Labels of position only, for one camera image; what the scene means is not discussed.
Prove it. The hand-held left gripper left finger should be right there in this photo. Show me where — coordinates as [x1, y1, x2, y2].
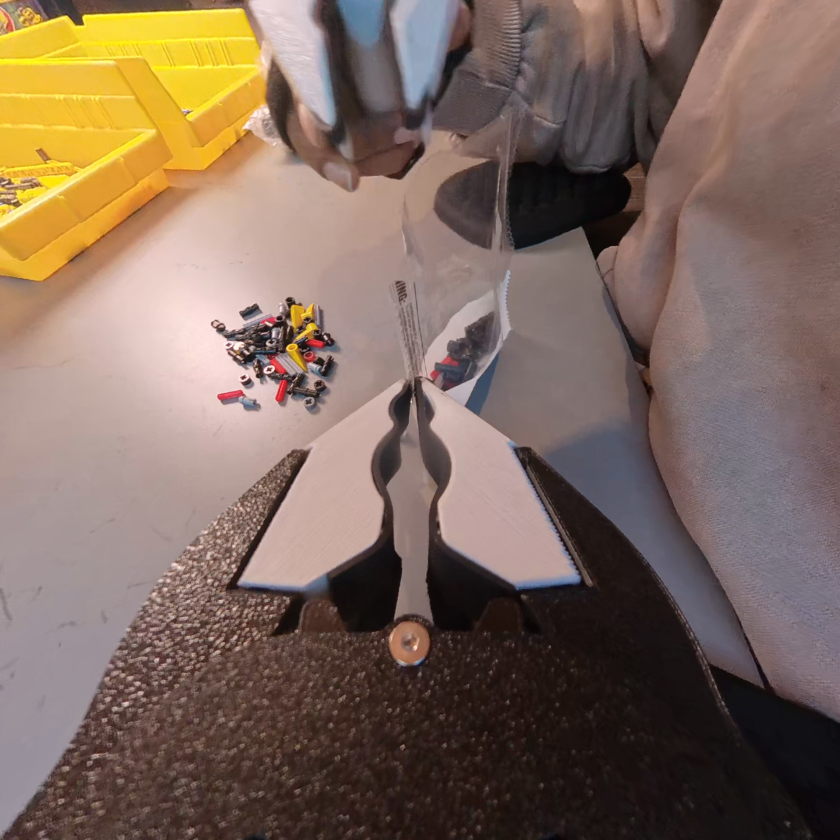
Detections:
[239, 378, 421, 594]

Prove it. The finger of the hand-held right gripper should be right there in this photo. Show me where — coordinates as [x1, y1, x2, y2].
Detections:
[247, 0, 353, 132]
[389, 0, 463, 115]

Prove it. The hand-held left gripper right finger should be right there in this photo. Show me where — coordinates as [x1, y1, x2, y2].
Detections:
[418, 378, 585, 592]

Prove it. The pile of mixed small plastic parts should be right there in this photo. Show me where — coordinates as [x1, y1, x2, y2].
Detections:
[214, 296, 337, 410]

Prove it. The clear plastic bag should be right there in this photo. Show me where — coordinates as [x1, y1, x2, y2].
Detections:
[388, 112, 515, 395]

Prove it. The person's right forearm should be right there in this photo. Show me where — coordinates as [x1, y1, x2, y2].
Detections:
[434, 0, 716, 172]

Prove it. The grey desk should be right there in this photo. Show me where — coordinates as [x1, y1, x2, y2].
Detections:
[0, 132, 762, 840]

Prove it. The person's right hand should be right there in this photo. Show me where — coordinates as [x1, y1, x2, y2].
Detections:
[292, 103, 431, 193]

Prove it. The yellow storage bin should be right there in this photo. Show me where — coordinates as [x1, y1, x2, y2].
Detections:
[0, 125, 172, 280]
[0, 11, 270, 172]

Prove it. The black armrest pad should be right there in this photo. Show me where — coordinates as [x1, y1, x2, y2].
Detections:
[716, 663, 840, 840]
[434, 161, 634, 250]

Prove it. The robot kit box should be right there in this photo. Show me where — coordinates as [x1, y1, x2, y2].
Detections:
[0, 0, 47, 34]

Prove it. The person's beige printed sweatshirt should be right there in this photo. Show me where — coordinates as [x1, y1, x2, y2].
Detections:
[598, 0, 840, 720]

